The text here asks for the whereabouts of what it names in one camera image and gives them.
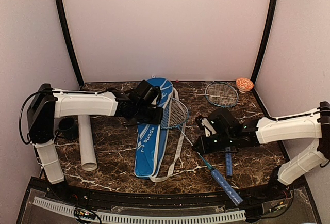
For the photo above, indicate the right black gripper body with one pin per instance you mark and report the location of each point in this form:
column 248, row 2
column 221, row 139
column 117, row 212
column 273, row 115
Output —
column 223, row 141

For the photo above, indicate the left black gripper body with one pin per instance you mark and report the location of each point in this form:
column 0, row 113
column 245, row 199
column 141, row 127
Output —
column 143, row 115

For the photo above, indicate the blue racket bag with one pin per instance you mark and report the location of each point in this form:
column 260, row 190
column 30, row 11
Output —
column 152, row 139

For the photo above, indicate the blue badminton racket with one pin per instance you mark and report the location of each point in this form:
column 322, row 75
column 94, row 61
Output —
column 177, row 115
column 222, row 94

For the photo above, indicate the white shuttlecock tube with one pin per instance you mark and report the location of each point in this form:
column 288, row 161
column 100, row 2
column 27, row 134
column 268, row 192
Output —
column 86, row 146

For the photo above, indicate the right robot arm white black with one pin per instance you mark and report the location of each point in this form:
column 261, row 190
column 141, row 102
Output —
column 223, row 130

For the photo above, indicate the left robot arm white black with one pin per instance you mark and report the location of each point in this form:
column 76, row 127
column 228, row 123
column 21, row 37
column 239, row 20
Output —
column 48, row 103

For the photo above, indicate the orange patterned small bowl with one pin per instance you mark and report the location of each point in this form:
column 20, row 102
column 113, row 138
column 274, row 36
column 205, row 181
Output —
column 244, row 85

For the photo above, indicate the black cup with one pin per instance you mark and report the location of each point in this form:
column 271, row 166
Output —
column 67, row 129

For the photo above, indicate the small circuit board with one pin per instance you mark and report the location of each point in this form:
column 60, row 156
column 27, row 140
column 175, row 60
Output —
column 83, row 214

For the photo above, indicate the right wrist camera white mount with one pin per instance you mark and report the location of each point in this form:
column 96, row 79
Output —
column 204, row 124

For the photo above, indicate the black front table rail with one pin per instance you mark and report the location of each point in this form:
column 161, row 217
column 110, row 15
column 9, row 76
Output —
column 143, row 194

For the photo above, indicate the white slotted cable duct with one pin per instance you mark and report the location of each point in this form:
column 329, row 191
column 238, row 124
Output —
column 139, row 216

